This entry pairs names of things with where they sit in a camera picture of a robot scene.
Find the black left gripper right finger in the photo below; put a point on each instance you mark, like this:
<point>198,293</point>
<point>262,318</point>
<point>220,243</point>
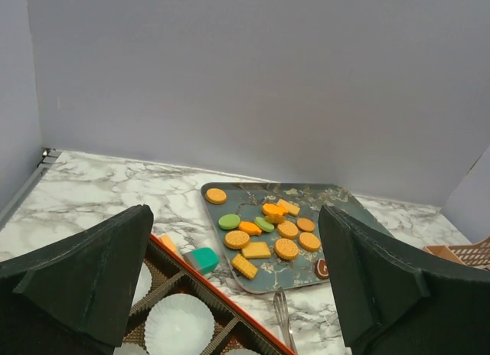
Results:
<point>393,298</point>

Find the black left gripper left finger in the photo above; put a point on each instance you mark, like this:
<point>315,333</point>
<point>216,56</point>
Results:
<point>74,296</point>

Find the brown heart chocolate cookie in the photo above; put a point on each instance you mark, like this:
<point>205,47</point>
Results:
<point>321,269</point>

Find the round biscuit cookie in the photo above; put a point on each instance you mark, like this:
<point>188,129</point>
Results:
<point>287,230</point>
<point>305,225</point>
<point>215,195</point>
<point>236,239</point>
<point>286,249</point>
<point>309,241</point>

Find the silver metal tongs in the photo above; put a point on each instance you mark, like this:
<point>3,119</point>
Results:
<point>282,315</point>

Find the orange cookie tin box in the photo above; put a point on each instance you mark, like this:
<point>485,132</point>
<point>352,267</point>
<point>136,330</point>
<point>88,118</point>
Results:
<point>235,332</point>

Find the peach plastic desk organizer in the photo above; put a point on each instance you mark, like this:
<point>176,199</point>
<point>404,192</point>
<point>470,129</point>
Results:
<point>472,255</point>

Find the white paper cupcake liner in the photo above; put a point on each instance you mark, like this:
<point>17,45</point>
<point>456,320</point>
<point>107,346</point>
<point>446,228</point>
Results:
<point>179,324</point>

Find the small orange wafer stick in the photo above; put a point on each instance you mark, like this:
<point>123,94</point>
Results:
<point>167,241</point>

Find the round biscuit cookie front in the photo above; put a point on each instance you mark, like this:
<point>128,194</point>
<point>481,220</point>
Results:
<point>286,249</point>

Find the rectangular yellow biscuit upper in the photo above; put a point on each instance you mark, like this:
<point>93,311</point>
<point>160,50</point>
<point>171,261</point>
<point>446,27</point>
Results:
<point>291,209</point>

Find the rectangular yellow biscuit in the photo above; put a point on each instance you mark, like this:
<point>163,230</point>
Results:
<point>256,250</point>
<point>291,209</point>
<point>244,266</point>

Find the teal grey eraser block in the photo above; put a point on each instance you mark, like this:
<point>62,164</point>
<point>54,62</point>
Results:
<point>203,260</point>

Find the dark floral serving tray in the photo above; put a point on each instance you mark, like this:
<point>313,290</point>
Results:
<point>247,199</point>

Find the rectangular yellow biscuit middle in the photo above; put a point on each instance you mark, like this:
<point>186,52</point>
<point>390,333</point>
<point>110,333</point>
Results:
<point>256,250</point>

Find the orange fish cookie upper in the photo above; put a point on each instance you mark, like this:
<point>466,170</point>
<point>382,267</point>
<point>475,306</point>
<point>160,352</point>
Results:
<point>274,214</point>

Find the orange fish cookie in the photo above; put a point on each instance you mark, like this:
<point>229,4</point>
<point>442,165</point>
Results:
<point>250,228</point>
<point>274,214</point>

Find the green macaron right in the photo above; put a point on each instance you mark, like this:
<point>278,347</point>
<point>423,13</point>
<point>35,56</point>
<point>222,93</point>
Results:
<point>264,225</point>

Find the green macaron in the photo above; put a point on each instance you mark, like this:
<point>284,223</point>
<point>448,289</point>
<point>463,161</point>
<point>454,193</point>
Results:
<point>264,225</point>
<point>229,221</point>

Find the rectangular yellow biscuit front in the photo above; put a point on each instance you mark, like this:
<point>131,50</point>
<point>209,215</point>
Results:
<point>244,266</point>

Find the orange fish cookie left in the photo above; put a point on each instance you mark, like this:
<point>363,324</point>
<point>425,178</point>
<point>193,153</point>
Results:
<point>250,228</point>

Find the green macaron left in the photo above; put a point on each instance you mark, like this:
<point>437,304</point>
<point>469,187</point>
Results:
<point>229,221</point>

